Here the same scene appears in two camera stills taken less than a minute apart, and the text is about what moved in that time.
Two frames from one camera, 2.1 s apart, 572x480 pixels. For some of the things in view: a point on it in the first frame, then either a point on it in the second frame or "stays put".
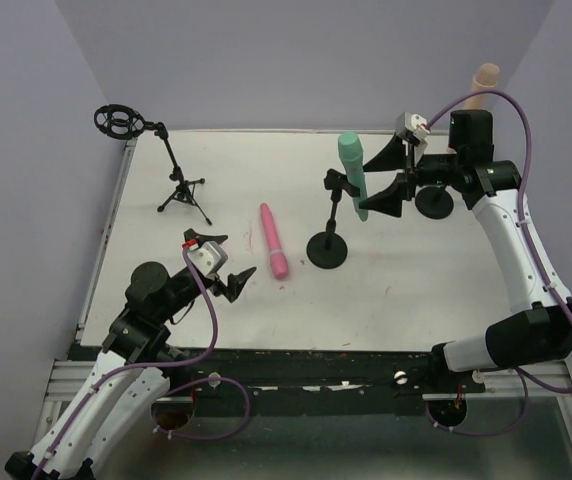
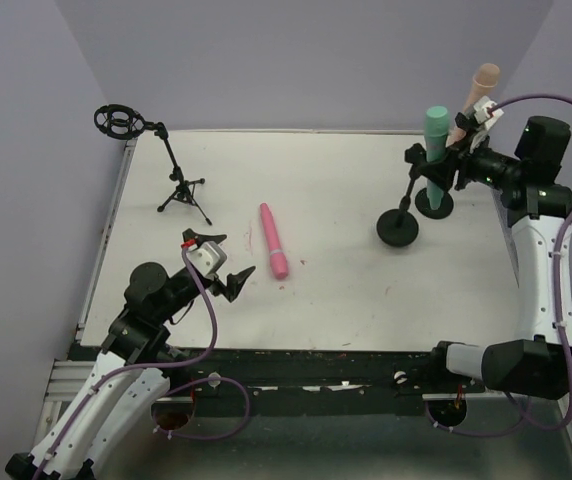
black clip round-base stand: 328,250 to 399,227
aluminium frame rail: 67,378 stays put
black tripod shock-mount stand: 125,122 stays put
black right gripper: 410,167 to 446,167
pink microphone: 278,262 stays put
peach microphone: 485,77 stays put
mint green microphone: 351,153 to 436,120
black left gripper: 216,284 stays put
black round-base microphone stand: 434,202 stays put
